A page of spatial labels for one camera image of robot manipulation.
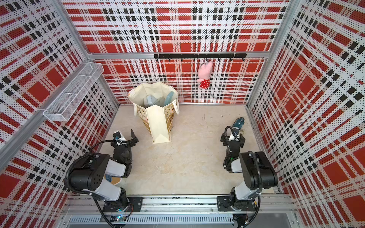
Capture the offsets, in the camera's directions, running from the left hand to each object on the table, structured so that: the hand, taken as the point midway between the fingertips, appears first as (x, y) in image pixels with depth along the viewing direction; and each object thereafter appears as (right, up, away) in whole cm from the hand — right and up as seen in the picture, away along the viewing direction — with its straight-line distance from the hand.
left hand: (127, 132), depth 88 cm
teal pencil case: (+26, +22, +2) cm, 34 cm away
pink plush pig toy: (+49, +39, +3) cm, 62 cm away
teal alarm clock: (+74, +6, +10) cm, 75 cm away
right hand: (+68, 0, +2) cm, 69 cm away
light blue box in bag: (+12, +21, +10) cm, 26 cm away
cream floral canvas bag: (+19, +7, +2) cm, 20 cm away
